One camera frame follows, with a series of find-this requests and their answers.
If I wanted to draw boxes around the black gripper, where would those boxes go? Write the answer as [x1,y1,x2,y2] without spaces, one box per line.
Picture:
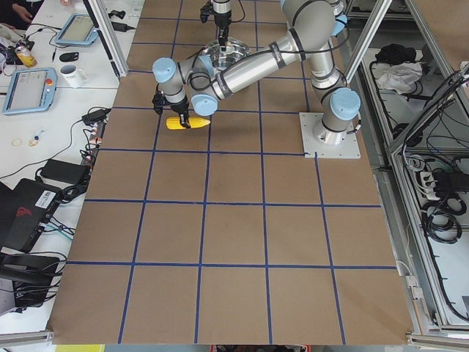
[214,12,231,50]
[170,98,191,128]

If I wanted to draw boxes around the yellow corn cob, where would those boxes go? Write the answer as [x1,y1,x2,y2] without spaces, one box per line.
[166,117,211,131]

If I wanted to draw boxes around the glass pot lid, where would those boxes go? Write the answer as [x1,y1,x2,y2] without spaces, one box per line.
[202,37,251,72]

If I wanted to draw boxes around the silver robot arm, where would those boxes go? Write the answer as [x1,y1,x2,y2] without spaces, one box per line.
[152,1,361,145]
[212,0,232,47]

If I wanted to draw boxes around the small black power brick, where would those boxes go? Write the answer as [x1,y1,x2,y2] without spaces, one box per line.
[81,109,111,125]

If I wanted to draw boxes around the power strip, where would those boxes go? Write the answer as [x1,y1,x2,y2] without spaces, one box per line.
[80,120,107,166]

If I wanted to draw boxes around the white mug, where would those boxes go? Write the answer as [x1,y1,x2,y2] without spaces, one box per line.
[60,64,88,88]

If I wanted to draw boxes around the black power adapter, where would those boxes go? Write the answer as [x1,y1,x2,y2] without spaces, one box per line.
[40,159,89,185]

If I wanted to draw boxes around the black computer mouse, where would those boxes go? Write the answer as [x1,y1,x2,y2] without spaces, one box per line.
[59,51,79,62]

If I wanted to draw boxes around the upper blue teach pendant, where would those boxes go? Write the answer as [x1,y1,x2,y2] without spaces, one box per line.
[55,13,98,46]

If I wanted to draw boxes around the blue teach pendant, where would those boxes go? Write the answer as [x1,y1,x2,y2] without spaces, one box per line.
[2,67,57,115]
[55,13,98,46]

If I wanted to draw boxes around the lower blue teach pendant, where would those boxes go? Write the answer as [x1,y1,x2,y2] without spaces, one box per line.
[2,67,57,115]

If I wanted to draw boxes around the yellow spray can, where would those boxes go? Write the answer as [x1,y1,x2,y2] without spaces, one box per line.
[15,45,37,67]

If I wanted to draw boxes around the black cloth bundle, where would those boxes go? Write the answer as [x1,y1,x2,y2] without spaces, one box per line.
[375,43,416,65]

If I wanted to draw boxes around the white crumpled cloth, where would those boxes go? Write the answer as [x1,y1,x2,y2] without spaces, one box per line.
[377,62,424,112]

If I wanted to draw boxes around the black laptop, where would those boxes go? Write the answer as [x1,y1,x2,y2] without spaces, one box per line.
[1,178,62,253]

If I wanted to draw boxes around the aluminium frame post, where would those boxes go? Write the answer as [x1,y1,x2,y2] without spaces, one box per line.
[84,0,129,79]

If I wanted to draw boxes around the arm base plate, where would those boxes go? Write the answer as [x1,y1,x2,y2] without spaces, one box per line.
[299,112,361,159]

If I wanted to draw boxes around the coiled black cables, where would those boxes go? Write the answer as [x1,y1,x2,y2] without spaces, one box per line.
[420,197,463,243]

